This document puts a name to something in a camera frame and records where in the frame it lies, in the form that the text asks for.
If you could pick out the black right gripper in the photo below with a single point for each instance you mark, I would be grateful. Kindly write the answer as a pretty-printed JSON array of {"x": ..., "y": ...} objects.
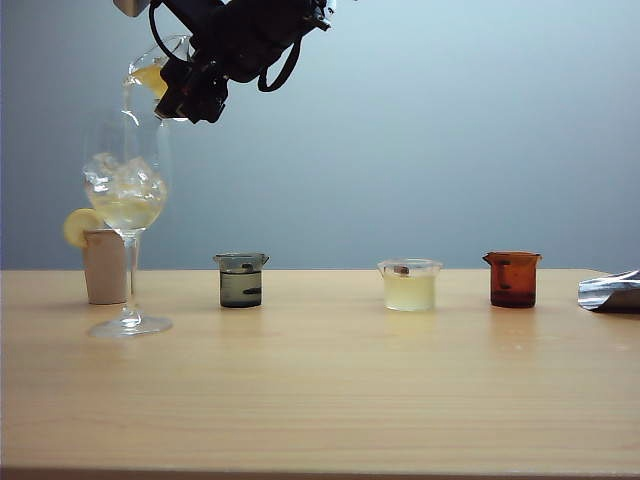
[{"x": 240, "y": 35}]

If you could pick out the clear glass measuring cup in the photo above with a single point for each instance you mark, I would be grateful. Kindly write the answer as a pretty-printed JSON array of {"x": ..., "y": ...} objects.
[{"x": 150, "y": 75}]

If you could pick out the beige paper cup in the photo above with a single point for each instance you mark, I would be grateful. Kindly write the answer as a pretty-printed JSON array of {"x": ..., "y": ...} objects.
[{"x": 105, "y": 270}]

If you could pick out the grey tinted measuring cup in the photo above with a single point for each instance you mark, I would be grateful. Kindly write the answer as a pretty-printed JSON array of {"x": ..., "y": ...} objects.
[{"x": 240, "y": 290}]

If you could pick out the measuring cup with pale liquid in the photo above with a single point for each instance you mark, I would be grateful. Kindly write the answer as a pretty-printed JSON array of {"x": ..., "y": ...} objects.
[{"x": 410, "y": 295}]

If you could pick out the amber measuring cup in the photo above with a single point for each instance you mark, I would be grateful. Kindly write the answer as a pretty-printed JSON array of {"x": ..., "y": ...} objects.
[{"x": 515, "y": 285}]

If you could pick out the clear stemmed wine glass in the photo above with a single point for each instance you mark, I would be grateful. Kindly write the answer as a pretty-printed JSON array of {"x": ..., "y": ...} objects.
[{"x": 127, "y": 210}]

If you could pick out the yellow lemon slice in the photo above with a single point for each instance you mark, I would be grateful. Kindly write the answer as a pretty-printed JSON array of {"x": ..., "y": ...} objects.
[{"x": 77, "y": 227}]

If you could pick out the silver foil bag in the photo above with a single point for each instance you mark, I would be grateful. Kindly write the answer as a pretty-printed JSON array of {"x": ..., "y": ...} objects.
[{"x": 610, "y": 295}]

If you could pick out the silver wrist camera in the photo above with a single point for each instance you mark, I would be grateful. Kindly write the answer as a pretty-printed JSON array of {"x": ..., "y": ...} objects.
[{"x": 131, "y": 6}]

